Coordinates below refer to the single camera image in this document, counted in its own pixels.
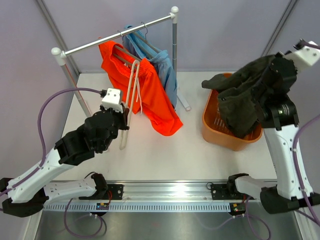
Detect white clothes hanger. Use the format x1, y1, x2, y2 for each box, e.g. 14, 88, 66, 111
119, 60, 140, 151

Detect olive green shorts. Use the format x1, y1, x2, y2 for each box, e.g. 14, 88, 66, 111
201, 54, 275, 139

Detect orange shorts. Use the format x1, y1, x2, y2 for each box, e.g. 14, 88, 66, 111
98, 41, 183, 137

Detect grey clothes hanger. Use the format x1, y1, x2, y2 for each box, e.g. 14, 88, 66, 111
112, 43, 142, 69

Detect light blue shorts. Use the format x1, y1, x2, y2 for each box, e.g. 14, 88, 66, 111
122, 30, 178, 108

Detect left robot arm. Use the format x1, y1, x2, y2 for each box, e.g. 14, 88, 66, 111
0, 107, 129, 218

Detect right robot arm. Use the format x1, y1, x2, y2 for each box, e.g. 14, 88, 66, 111
226, 52, 320, 214

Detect white and silver clothes rack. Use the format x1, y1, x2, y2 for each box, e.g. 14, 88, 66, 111
51, 6, 192, 117

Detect orange plastic basket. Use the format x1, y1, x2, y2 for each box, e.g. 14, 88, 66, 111
201, 89, 263, 152

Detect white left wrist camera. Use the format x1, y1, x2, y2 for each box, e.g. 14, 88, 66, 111
100, 87, 124, 113

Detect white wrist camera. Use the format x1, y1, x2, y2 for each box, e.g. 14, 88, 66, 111
100, 87, 124, 113
284, 39, 320, 73

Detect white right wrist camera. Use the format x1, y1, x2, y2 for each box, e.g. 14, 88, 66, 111
284, 39, 320, 73

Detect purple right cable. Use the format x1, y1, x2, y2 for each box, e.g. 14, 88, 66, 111
292, 39, 320, 226

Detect white slotted cable duct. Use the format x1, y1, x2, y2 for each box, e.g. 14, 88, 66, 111
44, 202, 231, 213

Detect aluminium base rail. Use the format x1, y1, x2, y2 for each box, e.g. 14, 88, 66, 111
44, 180, 278, 203

